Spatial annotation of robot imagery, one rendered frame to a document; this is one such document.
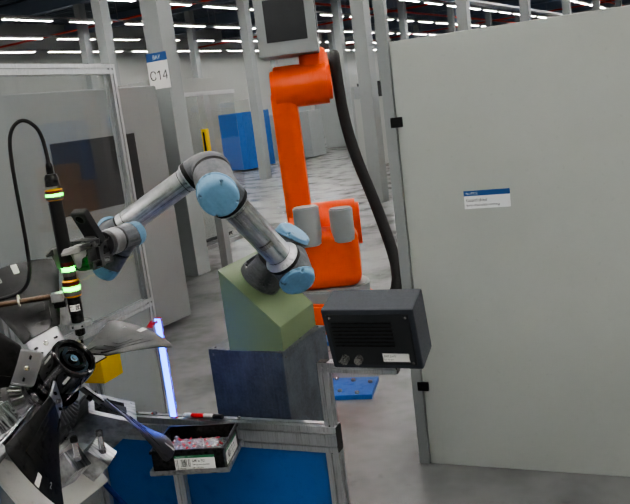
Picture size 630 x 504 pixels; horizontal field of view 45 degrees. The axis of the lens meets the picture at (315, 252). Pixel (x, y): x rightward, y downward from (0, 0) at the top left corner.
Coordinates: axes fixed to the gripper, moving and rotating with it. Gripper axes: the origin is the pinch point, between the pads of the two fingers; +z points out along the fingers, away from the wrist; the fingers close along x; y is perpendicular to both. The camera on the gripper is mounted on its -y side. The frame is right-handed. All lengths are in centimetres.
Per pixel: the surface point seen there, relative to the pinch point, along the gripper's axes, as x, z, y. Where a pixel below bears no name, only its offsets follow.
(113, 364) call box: 21, -40, 46
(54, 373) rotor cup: -3.5, 12.6, 28.0
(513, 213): -89, -181, 28
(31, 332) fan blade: 9.6, 4.1, 20.3
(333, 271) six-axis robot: 76, -375, 98
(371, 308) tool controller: -72, -32, 26
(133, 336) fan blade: -3.0, -20.9, 29.8
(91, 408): -0.2, -1.6, 43.6
